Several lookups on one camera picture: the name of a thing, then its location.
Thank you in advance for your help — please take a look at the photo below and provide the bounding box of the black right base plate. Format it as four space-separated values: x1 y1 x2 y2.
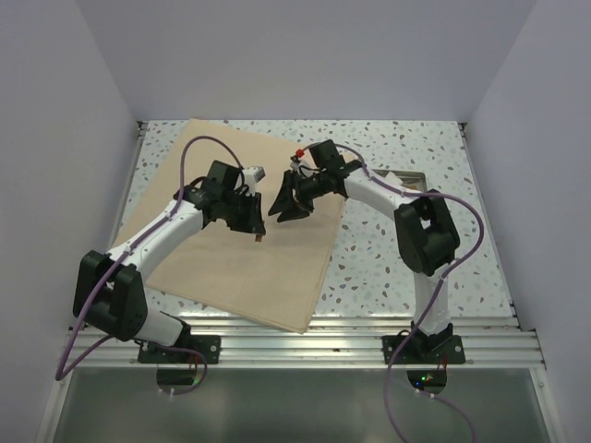
393 324 466 365

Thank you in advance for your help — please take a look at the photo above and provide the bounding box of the metal instrument tray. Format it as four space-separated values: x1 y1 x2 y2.
372 169 428 192

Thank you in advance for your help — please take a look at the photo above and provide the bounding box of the beige cloth drape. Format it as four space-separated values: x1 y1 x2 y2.
114 119 344 333

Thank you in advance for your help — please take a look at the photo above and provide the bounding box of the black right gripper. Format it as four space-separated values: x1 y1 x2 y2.
269 169 329 223

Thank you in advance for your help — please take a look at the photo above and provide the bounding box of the white gauze pad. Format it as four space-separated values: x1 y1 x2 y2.
384 172 403 186

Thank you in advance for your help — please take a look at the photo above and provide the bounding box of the aluminium rail frame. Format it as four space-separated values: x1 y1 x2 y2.
36 120 567 443

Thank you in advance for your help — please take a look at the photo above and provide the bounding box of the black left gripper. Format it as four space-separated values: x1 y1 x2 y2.
222 189 266 234

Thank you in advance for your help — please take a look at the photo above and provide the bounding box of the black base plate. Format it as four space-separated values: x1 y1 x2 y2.
393 324 466 365
138 335 222 365

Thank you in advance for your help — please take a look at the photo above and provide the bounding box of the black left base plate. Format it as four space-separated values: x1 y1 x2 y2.
138 335 222 365

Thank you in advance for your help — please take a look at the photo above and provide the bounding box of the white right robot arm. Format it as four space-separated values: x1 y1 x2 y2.
268 140 460 363

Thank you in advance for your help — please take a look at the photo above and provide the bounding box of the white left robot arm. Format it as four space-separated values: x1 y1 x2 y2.
73 161 266 363

